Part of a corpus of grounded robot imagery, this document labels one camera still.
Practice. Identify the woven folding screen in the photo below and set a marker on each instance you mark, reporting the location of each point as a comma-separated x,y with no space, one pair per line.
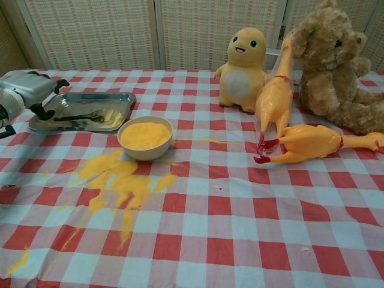
90,36

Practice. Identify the yellow plush monster toy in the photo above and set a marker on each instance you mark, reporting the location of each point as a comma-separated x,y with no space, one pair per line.
240,84

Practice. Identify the dark metal spoon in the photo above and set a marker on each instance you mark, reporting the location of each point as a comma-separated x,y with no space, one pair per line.
72,118

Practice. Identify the yellow powder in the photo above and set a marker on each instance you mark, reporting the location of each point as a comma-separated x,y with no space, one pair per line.
120,177

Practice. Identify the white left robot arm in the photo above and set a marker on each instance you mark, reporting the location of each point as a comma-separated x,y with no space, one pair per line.
10,105

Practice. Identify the cream round bowl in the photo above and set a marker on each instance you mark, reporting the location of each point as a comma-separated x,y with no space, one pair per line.
144,154

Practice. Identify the rectangular metal tray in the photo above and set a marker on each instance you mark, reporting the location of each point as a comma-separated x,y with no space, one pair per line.
90,102

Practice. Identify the red white checkered tablecloth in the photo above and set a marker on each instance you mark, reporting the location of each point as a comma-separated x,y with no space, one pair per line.
210,225

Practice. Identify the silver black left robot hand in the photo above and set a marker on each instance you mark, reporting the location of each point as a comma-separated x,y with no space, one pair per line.
30,87

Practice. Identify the yellow rubber chicken toy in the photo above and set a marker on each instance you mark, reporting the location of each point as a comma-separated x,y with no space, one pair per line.
306,144
273,102

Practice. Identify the brown teddy bear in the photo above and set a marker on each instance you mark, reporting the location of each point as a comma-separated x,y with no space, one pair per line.
327,84

